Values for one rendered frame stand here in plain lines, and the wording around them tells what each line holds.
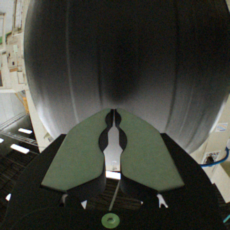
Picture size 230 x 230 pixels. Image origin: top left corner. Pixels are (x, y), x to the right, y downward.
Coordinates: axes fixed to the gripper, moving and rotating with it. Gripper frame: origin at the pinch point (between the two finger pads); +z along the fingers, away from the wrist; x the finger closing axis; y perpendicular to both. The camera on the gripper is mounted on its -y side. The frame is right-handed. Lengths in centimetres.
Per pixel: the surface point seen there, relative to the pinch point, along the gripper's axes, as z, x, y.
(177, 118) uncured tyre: 2.2, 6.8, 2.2
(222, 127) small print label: 20.0, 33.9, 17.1
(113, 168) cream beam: 41, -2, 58
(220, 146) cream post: 19.2, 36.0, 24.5
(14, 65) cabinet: 389, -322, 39
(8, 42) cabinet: 406, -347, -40
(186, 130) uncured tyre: 2.6, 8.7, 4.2
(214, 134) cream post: 19.8, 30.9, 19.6
